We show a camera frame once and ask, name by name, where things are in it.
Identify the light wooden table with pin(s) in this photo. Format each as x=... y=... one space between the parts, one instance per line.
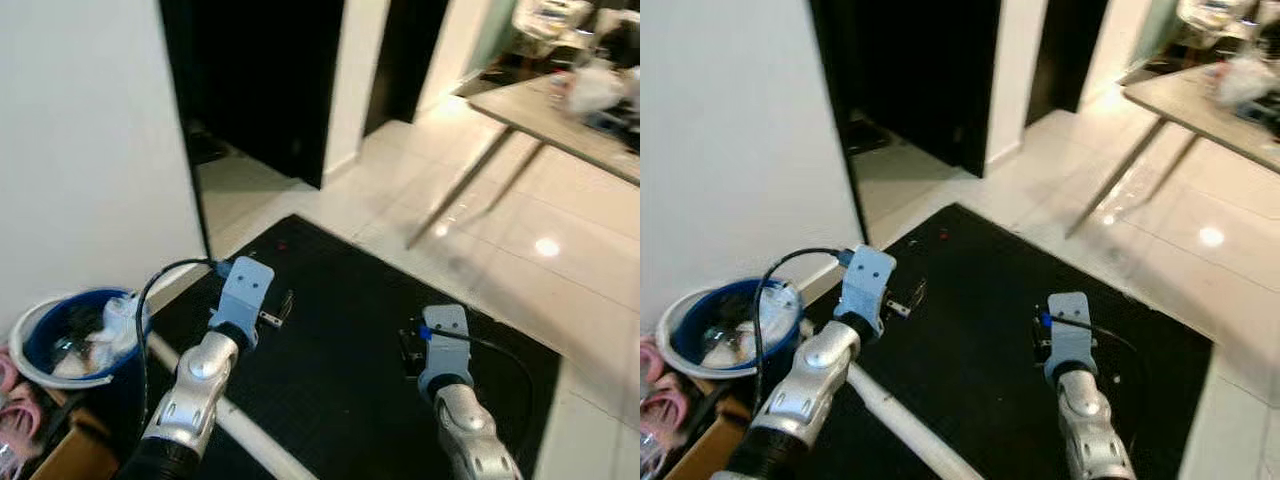
x=1170 y=95
x=520 y=105

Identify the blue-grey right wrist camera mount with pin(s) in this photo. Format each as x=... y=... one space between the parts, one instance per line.
x=445 y=350
x=1070 y=335

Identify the blue rubbish bin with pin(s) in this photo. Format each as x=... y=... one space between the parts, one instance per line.
x=690 y=325
x=40 y=335

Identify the black rubber floor mat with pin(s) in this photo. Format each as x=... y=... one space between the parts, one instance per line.
x=980 y=280
x=350 y=300

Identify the brown cardboard box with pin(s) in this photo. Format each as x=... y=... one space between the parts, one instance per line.
x=75 y=450
x=715 y=450

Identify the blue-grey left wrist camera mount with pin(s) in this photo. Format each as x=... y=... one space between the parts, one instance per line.
x=243 y=295
x=868 y=285

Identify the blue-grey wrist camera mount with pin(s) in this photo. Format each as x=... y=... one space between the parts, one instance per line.
x=445 y=350
x=243 y=295
x=1070 y=335
x=868 y=285

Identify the pink plastic item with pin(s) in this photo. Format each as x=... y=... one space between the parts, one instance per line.
x=15 y=420
x=660 y=410

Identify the white plastic bag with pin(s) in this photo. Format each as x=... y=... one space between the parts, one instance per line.
x=595 y=88
x=1245 y=80

